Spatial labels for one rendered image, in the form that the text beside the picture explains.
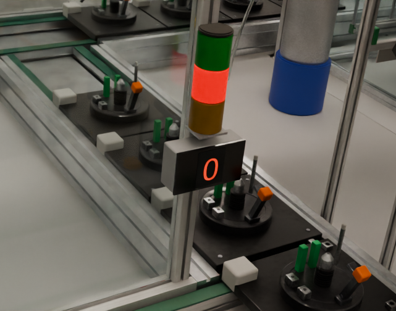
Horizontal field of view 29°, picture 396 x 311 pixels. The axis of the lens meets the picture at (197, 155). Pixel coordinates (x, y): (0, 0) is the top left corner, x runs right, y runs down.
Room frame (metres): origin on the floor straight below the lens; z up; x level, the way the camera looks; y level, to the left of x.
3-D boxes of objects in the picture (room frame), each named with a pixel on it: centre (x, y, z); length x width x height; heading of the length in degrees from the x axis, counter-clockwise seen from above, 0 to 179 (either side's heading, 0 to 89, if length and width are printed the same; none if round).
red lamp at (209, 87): (1.03, -0.01, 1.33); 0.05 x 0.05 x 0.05
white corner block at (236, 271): (1.07, -0.09, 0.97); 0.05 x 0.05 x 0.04; 35
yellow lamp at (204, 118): (1.03, -0.01, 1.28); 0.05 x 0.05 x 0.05
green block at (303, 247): (1.07, -0.19, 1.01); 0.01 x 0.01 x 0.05; 35
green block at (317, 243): (1.09, -0.22, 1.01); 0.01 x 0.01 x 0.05; 35
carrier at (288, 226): (1.25, -0.08, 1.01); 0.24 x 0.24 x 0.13; 35
